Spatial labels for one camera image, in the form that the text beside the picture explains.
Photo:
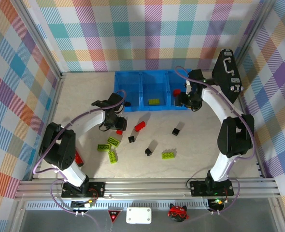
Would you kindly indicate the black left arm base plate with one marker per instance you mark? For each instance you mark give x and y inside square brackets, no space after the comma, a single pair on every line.
[96,189]

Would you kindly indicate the black controller board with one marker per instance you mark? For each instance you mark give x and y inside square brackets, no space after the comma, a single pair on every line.
[216,204]
[81,205]

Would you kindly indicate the aluminium side rail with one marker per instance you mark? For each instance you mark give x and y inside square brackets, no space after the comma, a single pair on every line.
[53,108]

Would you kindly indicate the aluminium frame post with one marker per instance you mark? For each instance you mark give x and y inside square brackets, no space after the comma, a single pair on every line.
[39,36]
[253,32]

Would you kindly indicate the long red perforated beam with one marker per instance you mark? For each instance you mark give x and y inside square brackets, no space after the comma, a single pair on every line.
[79,159]

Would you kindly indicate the slotted metal strip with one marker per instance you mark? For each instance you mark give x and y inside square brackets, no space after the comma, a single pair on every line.
[132,205]

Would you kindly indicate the small black lego brick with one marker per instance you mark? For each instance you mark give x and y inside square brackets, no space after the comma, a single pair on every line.
[175,131]
[148,151]
[131,139]

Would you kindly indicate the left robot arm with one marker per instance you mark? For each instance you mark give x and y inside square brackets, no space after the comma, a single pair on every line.
[60,147]

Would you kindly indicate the blue three-compartment bin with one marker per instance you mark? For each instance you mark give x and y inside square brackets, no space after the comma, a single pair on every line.
[132,107]

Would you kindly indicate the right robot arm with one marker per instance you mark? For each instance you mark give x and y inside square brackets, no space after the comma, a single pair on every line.
[236,135]

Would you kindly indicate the aluminium frame rail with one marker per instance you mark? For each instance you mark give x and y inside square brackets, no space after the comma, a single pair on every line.
[145,187]

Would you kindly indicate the black cat toy red glasses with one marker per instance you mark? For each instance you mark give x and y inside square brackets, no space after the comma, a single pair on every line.
[178,213]

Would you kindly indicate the white plastic box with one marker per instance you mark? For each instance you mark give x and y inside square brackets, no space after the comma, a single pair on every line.
[138,215]

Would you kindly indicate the green lego brick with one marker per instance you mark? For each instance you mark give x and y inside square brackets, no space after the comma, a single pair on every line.
[113,141]
[112,157]
[168,155]
[104,147]
[154,102]

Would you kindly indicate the tall red lego brick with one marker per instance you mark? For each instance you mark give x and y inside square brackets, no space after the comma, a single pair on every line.
[119,132]

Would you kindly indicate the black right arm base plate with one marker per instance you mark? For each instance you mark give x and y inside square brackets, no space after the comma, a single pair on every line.
[196,188]

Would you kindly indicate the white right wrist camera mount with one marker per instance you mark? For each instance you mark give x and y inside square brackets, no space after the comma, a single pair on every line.
[188,87]

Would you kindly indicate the red triangle emblem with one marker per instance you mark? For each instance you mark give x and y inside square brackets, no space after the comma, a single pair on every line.
[114,215]

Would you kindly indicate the black briefcase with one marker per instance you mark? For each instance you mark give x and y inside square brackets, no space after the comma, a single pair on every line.
[225,77]

